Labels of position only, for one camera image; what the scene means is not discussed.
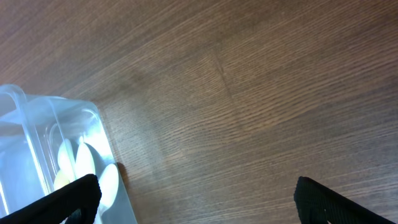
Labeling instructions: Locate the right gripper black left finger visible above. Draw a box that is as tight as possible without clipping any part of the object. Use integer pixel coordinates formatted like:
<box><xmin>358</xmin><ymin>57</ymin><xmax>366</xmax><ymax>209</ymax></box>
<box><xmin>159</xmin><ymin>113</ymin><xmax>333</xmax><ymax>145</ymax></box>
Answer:
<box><xmin>1</xmin><ymin>174</ymin><xmax>102</xmax><ymax>224</ymax></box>

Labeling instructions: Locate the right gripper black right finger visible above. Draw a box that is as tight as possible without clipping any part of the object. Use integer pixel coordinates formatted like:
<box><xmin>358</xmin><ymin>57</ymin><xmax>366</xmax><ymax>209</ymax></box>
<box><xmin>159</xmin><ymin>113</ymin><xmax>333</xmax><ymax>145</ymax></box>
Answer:
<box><xmin>294</xmin><ymin>176</ymin><xmax>393</xmax><ymax>224</ymax></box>

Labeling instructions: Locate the white spoon four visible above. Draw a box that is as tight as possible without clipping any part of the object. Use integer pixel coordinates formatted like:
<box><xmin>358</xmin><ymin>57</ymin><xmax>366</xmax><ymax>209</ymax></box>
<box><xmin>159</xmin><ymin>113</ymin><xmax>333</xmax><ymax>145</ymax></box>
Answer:
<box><xmin>57</xmin><ymin>139</ymin><xmax>76</xmax><ymax>182</ymax></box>

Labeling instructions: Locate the clear plastic container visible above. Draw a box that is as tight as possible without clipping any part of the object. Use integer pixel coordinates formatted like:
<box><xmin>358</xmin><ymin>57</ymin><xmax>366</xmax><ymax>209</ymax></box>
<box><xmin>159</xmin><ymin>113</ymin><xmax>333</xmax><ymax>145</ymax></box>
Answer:
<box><xmin>1</xmin><ymin>84</ymin><xmax>49</xmax><ymax>217</ymax></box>
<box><xmin>27</xmin><ymin>95</ymin><xmax>136</xmax><ymax>223</ymax></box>

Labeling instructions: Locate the yellow plastic spoon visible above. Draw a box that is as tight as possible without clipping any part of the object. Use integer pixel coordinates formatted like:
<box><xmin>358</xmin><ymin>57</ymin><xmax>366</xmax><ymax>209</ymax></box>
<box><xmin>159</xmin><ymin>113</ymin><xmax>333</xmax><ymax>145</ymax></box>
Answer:
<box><xmin>53</xmin><ymin>170</ymin><xmax>70</xmax><ymax>190</ymax></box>

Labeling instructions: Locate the white spoon three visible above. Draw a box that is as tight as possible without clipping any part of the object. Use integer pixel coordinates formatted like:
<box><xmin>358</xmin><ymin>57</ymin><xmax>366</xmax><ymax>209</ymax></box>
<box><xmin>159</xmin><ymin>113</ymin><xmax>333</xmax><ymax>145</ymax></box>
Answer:
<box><xmin>98</xmin><ymin>164</ymin><xmax>119</xmax><ymax>215</ymax></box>

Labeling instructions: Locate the white spoon one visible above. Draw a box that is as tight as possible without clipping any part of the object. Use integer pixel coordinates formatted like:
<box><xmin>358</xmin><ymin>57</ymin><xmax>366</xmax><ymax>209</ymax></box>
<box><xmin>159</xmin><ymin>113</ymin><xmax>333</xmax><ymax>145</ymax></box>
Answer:
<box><xmin>75</xmin><ymin>137</ymin><xmax>96</xmax><ymax>179</ymax></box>

